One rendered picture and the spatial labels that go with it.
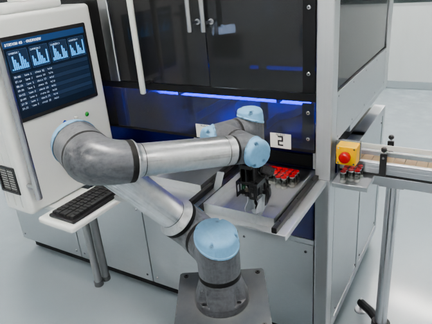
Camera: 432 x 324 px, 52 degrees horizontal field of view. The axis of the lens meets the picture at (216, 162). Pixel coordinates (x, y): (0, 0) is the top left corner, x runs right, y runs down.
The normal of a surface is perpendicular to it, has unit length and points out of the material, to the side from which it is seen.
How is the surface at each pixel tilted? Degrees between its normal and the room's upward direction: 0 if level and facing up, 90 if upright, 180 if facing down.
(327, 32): 90
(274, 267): 90
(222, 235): 7
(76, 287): 0
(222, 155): 85
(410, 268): 0
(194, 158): 85
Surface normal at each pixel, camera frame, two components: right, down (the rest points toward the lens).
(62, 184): 0.84, 0.15
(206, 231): -0.01, -0.86
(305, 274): -0.51, 0.39
